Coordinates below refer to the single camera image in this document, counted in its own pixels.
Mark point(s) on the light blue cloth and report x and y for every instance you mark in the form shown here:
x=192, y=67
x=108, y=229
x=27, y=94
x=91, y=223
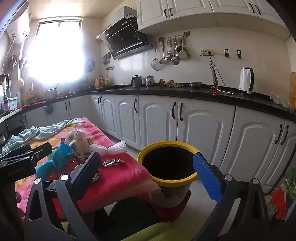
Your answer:
x=46, y=131

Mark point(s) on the black round seat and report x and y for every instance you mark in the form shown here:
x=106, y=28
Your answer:
x=129, y=220

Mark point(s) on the white upper cabinets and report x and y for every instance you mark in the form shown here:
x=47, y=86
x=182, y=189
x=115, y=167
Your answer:
x=196, y=14

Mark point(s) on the red orange packet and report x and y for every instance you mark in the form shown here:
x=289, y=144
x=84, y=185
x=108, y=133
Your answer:
x=52, y=176

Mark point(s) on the red plastic bag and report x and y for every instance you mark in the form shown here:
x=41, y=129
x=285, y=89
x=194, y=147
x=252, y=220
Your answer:
x=279, y=204

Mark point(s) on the round hanging strainer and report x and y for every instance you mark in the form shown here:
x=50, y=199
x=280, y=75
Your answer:
x=89, y=65

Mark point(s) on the steel ladle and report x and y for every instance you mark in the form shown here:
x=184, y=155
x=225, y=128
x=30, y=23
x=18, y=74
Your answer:
x=163, y=59
x=174, y=61

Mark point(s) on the silver wrapper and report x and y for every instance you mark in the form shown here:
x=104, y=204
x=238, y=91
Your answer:
x=96, y=178

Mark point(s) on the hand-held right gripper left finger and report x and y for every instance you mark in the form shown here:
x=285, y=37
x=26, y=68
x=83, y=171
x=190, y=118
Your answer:
x=89, y=166

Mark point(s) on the red bead charm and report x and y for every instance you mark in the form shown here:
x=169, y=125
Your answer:
x=214, y=92

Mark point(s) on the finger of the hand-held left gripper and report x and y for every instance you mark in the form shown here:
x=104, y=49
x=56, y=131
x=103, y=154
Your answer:
x=41, y=149
x=16, y=151

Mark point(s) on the person's left hand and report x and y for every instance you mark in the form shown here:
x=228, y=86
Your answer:
x=18, y=197

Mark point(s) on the dark bottle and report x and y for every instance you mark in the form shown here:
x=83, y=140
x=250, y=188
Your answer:
x=6, y=103

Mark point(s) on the steel cooking pot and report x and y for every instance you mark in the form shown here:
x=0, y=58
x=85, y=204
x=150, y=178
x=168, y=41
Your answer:
x=51, y=94

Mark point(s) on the white lower cabinets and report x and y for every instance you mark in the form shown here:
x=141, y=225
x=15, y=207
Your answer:
x=203, y=125

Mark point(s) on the steel serving spoon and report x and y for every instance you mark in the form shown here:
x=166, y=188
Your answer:
x=170, y=55

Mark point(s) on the pile of ginger roots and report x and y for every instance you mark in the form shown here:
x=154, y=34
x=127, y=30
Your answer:
x=170, y=83

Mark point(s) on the utensil wall rail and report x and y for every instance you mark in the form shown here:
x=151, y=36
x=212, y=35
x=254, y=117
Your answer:
x=175, y=36

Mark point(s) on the brown snack wrapper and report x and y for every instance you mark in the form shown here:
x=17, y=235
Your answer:
x=112, y=163

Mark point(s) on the steel bowl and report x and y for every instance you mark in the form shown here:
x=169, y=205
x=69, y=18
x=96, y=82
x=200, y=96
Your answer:
x=195, y=84

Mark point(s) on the group of condiment bottles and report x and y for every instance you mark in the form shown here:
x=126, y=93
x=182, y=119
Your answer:
x=100, y=83

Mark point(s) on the kitchen window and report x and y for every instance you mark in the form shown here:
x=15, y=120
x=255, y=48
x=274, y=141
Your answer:
x=57, y=51

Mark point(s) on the black range hood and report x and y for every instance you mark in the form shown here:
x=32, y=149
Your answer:
x=124, y=37

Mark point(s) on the yellow rimmed trash bin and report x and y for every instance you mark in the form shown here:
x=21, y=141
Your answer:
x=171, y=197

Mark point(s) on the green vegetables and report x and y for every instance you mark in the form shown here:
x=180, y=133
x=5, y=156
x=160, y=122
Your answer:
x=291, y=179

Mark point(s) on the blue hanging bin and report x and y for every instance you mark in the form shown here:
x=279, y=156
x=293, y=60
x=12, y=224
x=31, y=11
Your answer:
x=48, y=109

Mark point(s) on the white water heater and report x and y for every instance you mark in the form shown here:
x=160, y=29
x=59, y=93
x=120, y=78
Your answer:
x=19, y=25

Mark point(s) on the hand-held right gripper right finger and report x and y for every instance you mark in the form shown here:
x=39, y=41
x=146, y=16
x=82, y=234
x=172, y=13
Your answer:
x=205, y=176

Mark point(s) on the clear plastic bag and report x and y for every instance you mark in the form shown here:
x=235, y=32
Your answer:
x=270, y=207
x=279, y=99

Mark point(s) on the white electric kettle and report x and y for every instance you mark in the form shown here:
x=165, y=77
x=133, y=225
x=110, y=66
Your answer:
x=245, y=80

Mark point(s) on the wooden cutting board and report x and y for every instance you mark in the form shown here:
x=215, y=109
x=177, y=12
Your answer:
x=293, y=90

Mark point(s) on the black wall hook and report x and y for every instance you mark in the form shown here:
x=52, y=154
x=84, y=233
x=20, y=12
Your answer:
x=226, y=52
x=239, y=53

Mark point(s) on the white cabinets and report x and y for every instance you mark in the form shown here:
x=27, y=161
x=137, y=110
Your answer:
x=203, y=125
x=196, y=14

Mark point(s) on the yellow green cloth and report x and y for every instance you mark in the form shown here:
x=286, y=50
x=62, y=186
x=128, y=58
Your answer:
x=152, y=234

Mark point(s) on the red stool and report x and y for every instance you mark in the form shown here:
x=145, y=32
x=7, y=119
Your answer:
x=166, y=212

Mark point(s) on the white wall socket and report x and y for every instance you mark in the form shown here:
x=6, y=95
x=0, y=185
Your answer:
x=205, y=52

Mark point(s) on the blue plush toy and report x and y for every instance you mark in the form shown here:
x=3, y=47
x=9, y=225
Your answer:
x=60, y=157

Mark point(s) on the pink printed blanket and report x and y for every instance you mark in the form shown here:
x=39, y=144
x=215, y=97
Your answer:
x=120, y=176

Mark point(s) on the white plastic bag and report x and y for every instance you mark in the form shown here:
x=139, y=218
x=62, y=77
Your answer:
x=111, y=148

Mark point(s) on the steel spatula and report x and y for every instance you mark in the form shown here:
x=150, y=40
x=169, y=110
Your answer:
x=182, y=53

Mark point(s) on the black lidded pot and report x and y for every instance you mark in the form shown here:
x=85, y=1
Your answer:
x=137, y=81

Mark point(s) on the hanging kitchen tools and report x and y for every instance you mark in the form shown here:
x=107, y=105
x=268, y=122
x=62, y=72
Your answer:
x=107, y=60

